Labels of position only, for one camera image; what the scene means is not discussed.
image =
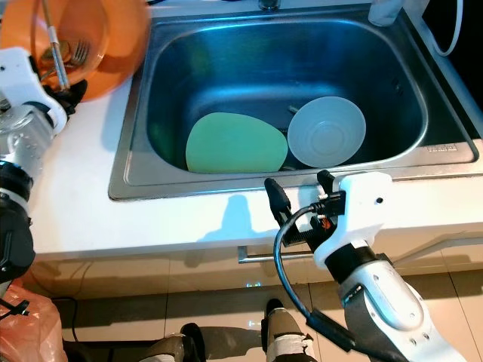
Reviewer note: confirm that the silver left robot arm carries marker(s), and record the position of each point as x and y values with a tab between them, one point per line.
23	143

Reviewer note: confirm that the right robot leg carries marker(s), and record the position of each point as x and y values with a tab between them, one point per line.
287	339

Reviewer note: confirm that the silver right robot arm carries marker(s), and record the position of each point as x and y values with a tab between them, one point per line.
392	302

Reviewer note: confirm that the white kitchen cabinet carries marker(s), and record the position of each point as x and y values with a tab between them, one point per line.
166	273

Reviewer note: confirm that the stainless steel kitchen sink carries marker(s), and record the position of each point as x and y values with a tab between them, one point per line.
272	68

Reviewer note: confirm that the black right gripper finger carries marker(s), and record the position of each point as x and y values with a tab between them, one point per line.
328	184
278	200

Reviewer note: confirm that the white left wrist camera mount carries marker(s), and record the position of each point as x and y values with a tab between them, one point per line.
19	75

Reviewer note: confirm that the steel fork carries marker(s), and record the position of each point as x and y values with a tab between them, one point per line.
79	53

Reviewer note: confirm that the clear drinking glass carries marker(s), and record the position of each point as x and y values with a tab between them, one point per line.
389	9

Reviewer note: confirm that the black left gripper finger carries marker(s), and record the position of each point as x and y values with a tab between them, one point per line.
78	89

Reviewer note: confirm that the white bowl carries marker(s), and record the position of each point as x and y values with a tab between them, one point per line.
324	132

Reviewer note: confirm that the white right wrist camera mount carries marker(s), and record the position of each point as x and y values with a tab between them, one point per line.
366	204

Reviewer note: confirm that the green plate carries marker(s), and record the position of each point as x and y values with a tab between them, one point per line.
234	143

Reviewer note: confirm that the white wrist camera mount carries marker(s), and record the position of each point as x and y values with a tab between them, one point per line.
19	75
366	204

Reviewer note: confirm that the steel sink faucet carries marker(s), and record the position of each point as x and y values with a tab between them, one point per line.
269	4

